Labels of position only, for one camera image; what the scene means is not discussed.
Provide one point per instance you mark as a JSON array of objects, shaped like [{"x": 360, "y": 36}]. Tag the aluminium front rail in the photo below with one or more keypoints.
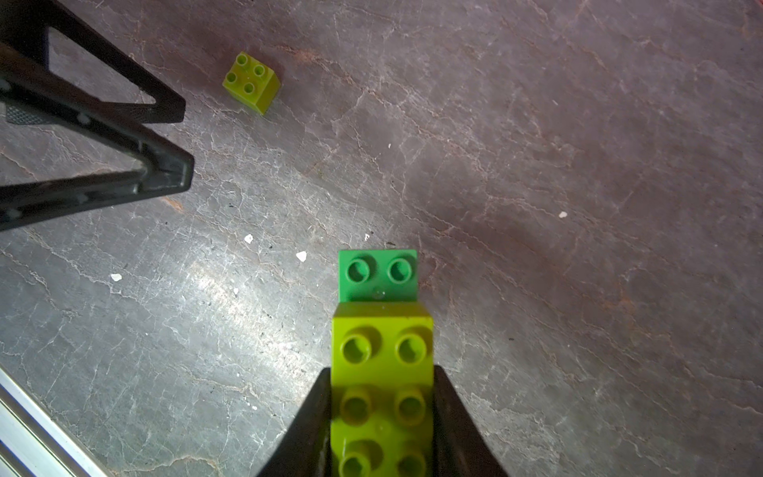
[{"x": 32, "y": 444}]

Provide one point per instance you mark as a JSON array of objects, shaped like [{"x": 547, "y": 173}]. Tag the dark green 2x2 brick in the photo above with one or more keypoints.
[{"x": 377, "y": 276}]

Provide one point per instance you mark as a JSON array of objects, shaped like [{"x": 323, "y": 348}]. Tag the lime 2x2 brick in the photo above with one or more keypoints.
[{"x": 252, "y": 83}]

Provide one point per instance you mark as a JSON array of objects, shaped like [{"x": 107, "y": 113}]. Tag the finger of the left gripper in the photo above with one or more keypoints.
[
  {"x": 166, "y": 168},
  {"x": 53, "y": 37}
]

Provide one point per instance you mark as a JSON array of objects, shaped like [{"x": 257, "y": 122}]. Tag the lime 2x4 brick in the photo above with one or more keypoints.
[{"x": 382, "y": 376}]

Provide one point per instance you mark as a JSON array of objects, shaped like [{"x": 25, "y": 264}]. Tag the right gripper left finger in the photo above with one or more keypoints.
[{"x": 305, "y": 448}]

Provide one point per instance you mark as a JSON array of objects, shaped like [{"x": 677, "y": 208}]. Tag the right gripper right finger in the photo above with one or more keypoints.
[{"x": 459, "y": 448}]

